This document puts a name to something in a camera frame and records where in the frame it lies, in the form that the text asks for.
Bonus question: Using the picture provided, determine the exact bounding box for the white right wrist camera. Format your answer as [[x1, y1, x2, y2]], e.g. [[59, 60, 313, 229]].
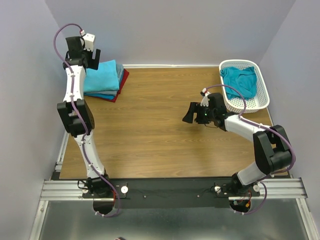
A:
[[200, 88, 210, 107]]

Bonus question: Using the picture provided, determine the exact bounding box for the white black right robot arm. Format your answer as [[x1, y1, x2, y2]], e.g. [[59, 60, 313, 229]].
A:
[[182, 93, 293, 195]]

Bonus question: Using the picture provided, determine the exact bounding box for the folded blue t-shirt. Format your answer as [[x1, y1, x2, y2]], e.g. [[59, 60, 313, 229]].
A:
[[101, 74, 124, 102]]

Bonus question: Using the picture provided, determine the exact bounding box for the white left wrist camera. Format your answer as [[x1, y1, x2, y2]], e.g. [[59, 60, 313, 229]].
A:
[[80, 30, 96, 52]]

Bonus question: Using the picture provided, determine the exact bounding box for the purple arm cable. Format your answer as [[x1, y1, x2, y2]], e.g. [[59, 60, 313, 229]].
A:
[[202, 84, 296, 179], [53, 22, 123, 218]]

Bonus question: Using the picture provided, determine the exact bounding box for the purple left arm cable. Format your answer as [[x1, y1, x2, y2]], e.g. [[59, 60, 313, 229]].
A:
[[53, 22, 123, 218]]

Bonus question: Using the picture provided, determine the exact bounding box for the folded grey-blue t-shirt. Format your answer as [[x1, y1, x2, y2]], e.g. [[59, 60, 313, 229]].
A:
[[83, 60, 125, 99]]

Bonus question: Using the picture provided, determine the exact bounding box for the bright cyan t-shirt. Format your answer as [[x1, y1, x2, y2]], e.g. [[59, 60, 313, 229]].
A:
[[83, 60, 120, 93]]

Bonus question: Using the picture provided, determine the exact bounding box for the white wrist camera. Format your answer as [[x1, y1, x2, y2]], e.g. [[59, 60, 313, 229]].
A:
[[80, 30, 96, 52], [200, 88, 210, 107]]

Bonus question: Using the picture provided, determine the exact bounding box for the teal t-shirt in basket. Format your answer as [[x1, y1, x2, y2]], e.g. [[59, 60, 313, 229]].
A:
[[220, 66, 257, 100]]

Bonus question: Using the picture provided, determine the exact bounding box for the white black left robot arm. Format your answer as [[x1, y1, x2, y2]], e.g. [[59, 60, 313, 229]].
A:
[[57, 33, 113, 198]]

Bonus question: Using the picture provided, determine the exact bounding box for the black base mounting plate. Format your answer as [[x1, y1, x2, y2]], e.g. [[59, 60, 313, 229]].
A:
[[82, 177, 260, 214]]

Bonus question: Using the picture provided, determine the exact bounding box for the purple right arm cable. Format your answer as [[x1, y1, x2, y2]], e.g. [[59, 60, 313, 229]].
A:
[[202, 84, 296, 179]]

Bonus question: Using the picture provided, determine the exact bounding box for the folded red t-shirt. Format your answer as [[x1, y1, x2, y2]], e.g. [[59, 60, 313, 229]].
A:
[[99, 69, 130, 103]]

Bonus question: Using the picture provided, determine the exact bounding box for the white perforated laundry basket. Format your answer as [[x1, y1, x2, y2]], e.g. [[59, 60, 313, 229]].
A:
[[219, 59, 270, 113]]

